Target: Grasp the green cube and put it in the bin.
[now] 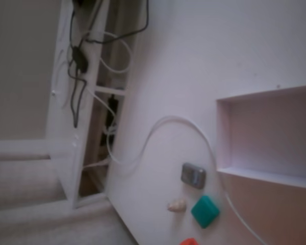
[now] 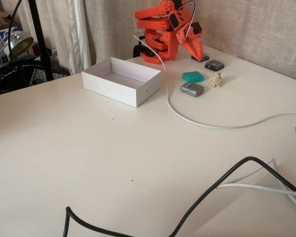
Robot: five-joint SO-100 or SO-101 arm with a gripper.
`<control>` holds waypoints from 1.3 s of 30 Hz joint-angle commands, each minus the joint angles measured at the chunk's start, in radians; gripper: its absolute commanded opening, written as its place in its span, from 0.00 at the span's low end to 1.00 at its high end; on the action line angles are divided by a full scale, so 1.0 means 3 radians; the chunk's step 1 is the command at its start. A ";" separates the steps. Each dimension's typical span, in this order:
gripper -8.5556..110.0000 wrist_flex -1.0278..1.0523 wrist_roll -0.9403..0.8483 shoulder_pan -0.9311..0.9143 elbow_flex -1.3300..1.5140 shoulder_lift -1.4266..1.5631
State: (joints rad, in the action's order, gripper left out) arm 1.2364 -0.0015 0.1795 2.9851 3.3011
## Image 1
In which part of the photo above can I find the long black cable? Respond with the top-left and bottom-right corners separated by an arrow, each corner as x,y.
86,0 -> 150,44

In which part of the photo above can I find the white cardboard bin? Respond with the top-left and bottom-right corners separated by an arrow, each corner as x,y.
215,84 -> 306,245

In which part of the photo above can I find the black plug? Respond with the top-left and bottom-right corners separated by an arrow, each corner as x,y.
101,93 -> 119,154

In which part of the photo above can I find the green cube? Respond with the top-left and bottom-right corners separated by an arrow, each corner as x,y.
190,195 -> 221,229

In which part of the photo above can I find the white furniture frame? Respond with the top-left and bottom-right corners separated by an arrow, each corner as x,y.
45,0 -> 128,210

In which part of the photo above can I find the white hanging cable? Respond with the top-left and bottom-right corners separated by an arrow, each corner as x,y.
84,85 -> 118,164

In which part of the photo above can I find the small grey metal box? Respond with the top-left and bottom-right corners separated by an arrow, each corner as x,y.
181,162 -> 207,190

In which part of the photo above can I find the beige seashell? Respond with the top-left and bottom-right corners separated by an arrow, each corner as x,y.
167,198 -> 187,213

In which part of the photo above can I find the white looped cable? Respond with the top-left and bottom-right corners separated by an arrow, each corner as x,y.
86,31 -> 133,75

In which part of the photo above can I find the thin white table cable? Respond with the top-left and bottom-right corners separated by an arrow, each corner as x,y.
109,115 -> 270,245

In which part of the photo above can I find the black cable with inline box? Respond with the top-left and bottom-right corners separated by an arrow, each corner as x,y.
67,0 -> 90,128

